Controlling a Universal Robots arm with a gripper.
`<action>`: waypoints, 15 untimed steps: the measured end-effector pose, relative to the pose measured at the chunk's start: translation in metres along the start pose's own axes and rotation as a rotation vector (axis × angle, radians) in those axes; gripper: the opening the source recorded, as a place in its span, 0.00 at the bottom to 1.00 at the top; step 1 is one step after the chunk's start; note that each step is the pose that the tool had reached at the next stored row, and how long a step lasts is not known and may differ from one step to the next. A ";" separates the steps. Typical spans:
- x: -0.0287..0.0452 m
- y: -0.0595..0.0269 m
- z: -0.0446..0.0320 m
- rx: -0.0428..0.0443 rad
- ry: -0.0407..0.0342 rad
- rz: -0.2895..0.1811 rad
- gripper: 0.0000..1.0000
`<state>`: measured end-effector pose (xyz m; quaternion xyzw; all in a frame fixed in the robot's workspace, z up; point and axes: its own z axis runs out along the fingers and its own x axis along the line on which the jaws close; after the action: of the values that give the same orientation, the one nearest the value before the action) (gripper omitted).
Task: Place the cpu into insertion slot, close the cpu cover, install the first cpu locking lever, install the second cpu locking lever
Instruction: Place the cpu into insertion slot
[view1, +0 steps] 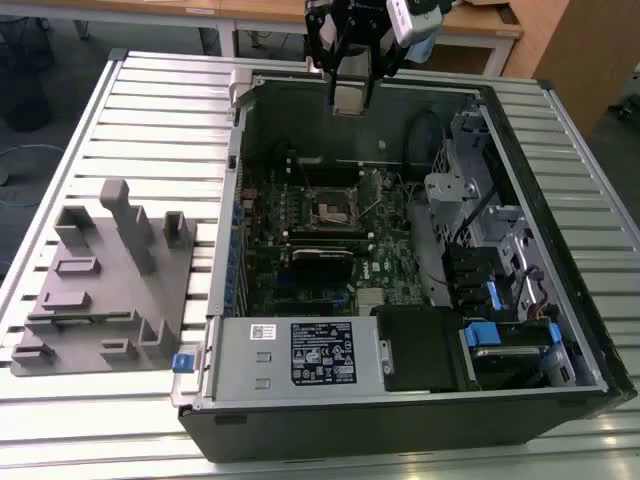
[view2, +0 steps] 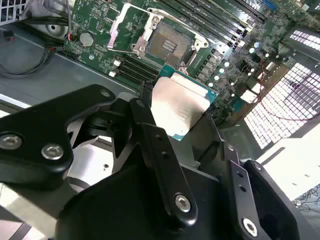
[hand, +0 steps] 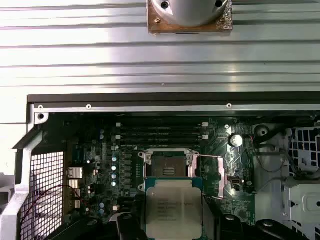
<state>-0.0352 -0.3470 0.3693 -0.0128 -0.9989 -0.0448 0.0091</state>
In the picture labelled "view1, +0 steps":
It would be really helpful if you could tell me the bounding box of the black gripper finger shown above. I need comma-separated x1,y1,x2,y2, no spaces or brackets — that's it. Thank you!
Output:
367,24,402,109
304,0,346,108

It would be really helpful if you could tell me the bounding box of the square CPU chip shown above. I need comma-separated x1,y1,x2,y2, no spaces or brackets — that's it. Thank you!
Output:
333,78,372,118

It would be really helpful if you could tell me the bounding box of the metal socket cover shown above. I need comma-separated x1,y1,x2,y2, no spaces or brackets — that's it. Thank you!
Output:
302,179,325,229

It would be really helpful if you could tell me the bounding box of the CPU socket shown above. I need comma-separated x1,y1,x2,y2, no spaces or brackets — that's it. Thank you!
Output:
307,185,369,235

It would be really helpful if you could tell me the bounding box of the grey case latch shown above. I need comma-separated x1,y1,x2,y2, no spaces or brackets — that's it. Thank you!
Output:
227,68,264,109

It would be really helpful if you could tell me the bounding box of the wooden cabinet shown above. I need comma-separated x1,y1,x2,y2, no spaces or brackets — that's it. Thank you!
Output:
507,0,640,136

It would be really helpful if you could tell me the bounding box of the green motherboard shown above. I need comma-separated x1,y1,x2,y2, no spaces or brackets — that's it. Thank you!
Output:
239,162,439,319

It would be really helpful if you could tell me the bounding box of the black graphics card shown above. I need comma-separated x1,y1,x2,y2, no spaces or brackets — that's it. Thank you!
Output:
288,246,357,290

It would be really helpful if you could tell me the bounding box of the black disk bay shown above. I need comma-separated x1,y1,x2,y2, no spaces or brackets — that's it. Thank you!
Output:
441,243,510,310

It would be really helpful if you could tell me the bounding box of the black chair base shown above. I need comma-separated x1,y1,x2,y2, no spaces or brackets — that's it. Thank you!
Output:
605,69,640,122

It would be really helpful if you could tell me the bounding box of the blue disk bay latch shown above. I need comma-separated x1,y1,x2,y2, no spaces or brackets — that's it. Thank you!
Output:
483,279,503,312

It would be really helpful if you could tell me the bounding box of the hard disk in blue carrier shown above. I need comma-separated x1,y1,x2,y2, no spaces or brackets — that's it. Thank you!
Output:
459,319,564,390

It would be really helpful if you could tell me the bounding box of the black office chair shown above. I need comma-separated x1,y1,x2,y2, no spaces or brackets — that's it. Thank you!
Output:
0,14,57,134

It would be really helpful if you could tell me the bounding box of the silver power supply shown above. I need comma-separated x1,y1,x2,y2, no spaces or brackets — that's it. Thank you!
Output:
197,315,390,401

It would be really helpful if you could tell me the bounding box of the grey parts rack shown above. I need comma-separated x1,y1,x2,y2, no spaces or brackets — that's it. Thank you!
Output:
9,178,199,377

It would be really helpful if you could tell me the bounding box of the black PC case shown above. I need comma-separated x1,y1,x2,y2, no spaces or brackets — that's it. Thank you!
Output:
169,67,639,464

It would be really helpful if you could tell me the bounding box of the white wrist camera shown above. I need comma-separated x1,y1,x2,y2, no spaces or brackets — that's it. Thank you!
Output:
387,0,446,49

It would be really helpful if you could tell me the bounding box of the black looped cable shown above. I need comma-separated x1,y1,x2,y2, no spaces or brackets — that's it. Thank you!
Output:
403,107,447,169

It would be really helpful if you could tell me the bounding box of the wooden desk white frame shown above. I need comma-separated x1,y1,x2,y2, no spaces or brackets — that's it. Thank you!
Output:
0,0,236,57
219,0,526,77

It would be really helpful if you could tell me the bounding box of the silver metal bracket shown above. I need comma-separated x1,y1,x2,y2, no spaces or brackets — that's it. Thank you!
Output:
423,171,479,205

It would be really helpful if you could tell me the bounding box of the thick black power cable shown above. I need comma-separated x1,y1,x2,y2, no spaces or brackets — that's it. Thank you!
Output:
451,179,501,247

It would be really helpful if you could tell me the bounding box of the coloured wire bundle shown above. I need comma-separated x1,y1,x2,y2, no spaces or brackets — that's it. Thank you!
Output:
519,264,557,322

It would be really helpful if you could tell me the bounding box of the blue floor cable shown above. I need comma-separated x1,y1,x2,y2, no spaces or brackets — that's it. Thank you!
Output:
0,142,66,209

